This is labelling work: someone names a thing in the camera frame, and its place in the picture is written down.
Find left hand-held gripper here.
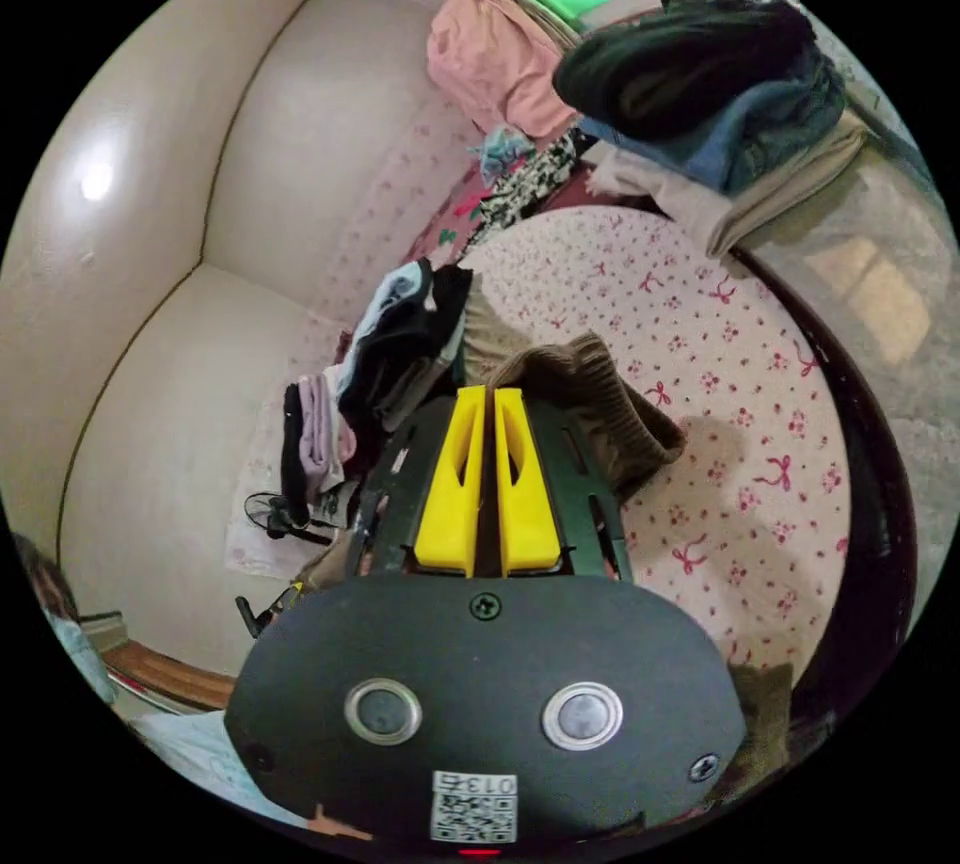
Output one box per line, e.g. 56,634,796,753
234,578,309,642

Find person's body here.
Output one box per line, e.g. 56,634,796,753
7,532,316,829

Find black standing fan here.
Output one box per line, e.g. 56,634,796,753
243,490,339,549

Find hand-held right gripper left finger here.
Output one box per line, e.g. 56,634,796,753
412,386,487,579

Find pink rolled blanket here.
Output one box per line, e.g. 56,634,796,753
425,0,583,139

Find brown long pants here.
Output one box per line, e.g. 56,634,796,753
299,331,796,798

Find pile of clothes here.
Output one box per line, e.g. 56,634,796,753
281,256,475,528
553,0,871,259

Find black and white patterned cloth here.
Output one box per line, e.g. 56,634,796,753
479,132,594,229

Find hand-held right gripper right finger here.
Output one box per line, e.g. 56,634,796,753
492,388,562,579

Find bed with floral sheet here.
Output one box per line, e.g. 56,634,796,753
224,98,920,738

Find person's right hand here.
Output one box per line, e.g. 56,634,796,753
303,802,376,844

